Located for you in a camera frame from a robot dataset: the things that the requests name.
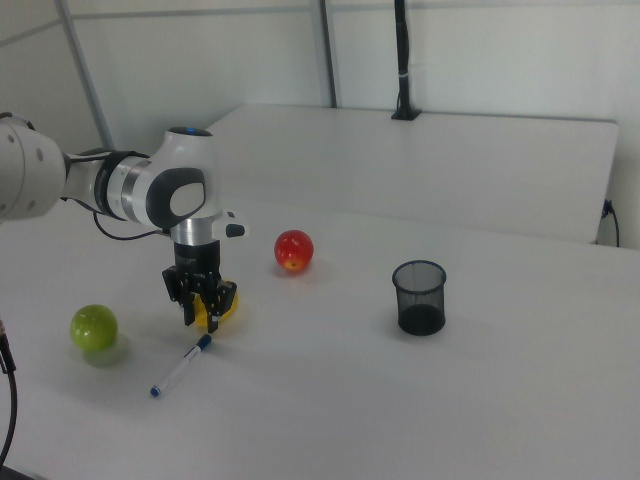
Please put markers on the blue and white marker pen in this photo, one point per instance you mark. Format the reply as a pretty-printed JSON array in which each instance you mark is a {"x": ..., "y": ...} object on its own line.
[{"x": 180, "y": 366}]

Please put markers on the black mesh pen holder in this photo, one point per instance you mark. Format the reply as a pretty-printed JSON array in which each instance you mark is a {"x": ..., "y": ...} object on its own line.
[{"x": 420, "y": 305}]

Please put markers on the black camera pole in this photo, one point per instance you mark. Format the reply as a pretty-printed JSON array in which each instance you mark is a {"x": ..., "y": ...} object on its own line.
[{"x": 404, "y": 75}]

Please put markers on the red toy apple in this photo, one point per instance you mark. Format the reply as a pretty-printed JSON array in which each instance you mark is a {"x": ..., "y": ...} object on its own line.
[{"x": 294, "y": 250}]

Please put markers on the yellow toy starfruit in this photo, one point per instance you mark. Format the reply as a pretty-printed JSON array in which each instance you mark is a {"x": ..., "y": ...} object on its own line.
[{"x": 201, "y": 315}]

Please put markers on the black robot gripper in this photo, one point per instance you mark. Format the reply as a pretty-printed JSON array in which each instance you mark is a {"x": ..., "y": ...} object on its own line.
[{"x": 197, "y": 257}]

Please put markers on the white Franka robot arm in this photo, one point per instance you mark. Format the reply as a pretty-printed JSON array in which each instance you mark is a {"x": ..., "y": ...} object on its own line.
[{"x": 185, "y": 150}]

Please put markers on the green toy apple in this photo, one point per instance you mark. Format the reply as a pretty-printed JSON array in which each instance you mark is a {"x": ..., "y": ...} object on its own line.
[{"x": 94, "y": 327}]

